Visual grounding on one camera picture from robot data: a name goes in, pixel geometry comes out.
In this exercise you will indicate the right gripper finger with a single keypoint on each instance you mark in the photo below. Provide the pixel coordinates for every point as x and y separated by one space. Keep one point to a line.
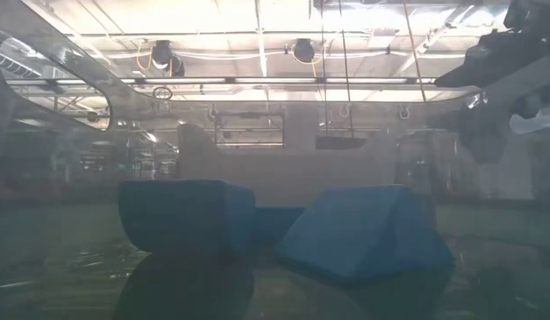
534 102
485 126

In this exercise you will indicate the blue cube block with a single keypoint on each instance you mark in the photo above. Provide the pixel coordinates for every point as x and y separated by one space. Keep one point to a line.
368 231

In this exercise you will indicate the blue short block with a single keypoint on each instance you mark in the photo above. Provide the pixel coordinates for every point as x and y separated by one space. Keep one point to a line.
185 213

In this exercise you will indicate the white plastic storage bin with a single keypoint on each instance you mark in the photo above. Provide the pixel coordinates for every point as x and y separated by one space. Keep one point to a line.
301 178

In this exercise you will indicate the green table mat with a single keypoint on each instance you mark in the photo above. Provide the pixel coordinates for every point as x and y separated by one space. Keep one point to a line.
57 231

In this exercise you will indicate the black ceiling-mounted camera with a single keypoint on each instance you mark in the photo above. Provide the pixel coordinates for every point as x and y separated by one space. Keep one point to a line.
304 50
161 53

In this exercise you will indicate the black metal rack frame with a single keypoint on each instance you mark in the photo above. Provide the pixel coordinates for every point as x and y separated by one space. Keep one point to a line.
250 114

